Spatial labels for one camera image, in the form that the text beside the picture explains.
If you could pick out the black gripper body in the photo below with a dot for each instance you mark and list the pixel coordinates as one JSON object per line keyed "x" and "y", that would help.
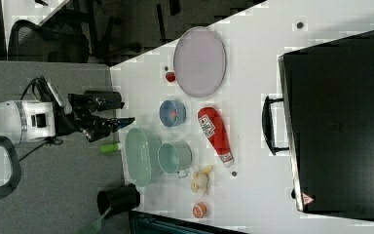
{"x": 79, "y": 117}

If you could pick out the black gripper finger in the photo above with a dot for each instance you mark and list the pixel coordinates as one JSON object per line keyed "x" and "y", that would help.
{"x": 85, "y": 102}
{"x": 102, "y": 127}

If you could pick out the red plush ketchup bottle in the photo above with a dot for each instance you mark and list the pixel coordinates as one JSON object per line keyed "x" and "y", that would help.
{"x": 214, "y": 129}

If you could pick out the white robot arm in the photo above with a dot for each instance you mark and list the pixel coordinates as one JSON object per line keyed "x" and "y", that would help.
{"x": 44, "y": 120}

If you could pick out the green plastic strainer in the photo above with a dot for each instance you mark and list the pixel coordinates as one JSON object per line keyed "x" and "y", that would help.
{"x": 141, "y": 148}

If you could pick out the green toy fruit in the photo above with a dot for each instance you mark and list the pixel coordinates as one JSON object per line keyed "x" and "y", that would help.
{"x": 110, "y": 148}

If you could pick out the blue bowl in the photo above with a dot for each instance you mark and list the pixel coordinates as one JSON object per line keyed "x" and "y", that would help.
{"x": 165, "y": 110}

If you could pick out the strawberry in blue bowl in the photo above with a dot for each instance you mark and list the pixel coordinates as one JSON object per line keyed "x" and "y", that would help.
{"x": 173, "y": 114}

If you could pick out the red strawberry on table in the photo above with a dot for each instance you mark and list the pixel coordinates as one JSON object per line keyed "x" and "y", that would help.
{"x": 170, "y": 76}

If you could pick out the green mug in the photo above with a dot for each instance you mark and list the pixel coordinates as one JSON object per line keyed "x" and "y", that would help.
{"x": 175, "y": 158}

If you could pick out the black office chair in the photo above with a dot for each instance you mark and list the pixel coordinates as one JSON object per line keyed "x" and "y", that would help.
{"x": 31, "y": 42}

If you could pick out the lavender round plate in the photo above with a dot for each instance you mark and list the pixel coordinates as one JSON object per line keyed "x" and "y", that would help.
{"x": 199, "y": 62}

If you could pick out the peeled toy banana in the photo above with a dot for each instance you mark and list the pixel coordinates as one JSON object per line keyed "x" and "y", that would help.
{"x": 200, "y": 180}

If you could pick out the orange slice toy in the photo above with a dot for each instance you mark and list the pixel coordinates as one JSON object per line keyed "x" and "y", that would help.
{"x": 199, "y": 210}

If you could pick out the black oven box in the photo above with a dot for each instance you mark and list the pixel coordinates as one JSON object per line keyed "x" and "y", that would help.
{"x": 328, "y": 101}

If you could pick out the black cylinder post lower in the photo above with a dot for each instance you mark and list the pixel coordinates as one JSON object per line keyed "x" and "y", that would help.
{"x": 118, "y": 200}

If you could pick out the blue metal frame rail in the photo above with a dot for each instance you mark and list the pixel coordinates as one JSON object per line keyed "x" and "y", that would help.
{"x": 144, "y": 223}

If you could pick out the black oven door handle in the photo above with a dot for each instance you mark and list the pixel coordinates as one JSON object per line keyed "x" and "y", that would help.
{"x": 268, "y": 125}

